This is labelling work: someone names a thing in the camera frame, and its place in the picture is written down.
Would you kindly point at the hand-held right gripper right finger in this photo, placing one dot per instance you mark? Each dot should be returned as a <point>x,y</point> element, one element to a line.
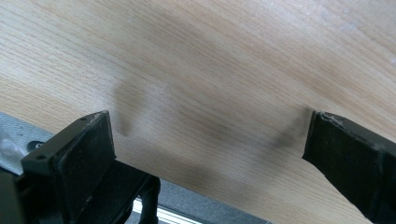
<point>351,155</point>

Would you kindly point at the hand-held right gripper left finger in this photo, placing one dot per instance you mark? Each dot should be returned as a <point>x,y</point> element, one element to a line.
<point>82,155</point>

